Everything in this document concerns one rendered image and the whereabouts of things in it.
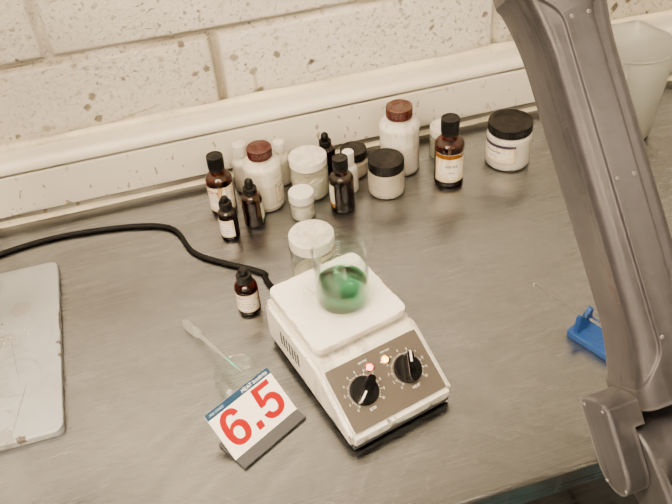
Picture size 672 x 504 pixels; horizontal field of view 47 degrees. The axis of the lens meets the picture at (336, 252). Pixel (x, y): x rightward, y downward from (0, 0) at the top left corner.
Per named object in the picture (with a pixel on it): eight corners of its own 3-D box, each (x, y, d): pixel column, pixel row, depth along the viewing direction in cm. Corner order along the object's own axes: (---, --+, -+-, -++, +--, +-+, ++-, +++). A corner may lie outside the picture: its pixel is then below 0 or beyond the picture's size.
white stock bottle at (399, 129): (411, 181, 119) (411, 119, 112) (374, 173, 121) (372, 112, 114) (424, 159, 123) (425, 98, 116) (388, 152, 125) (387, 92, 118)
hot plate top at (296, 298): (409, 314, 88) (409, 308, 87) (316, 359, 84) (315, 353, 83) (354, 254, 96) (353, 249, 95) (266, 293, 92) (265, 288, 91)
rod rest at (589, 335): (655, 366, 90) (662, 346, 87) (638, 383, 88) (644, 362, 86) (582, 321, 96) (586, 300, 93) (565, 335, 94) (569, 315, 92)
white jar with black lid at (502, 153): (505, 142, 125) (509, 103, 121) (538, 160, 121) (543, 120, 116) (475, 159, 122) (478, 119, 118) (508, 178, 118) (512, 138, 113)
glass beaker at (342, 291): (328, 329, 86) (322, 273, 80) (307, 293, 90) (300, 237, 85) (385, 309, 88) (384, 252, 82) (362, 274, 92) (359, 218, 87)
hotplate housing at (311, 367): (452, 402, 88) (455, 355, 83) (353, 456, 83) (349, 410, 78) (350, 287, 103) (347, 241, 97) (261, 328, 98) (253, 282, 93)
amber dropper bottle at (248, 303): (238, 300, 102) (230, 260, 98) (261, 298, 102) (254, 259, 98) (237, 317, 100) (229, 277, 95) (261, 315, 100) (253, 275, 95)
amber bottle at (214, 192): (211, 202, 118) (200, 149, 112) (237, 199, 119) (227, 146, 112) (211, 218, 115) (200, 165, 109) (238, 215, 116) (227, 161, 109)
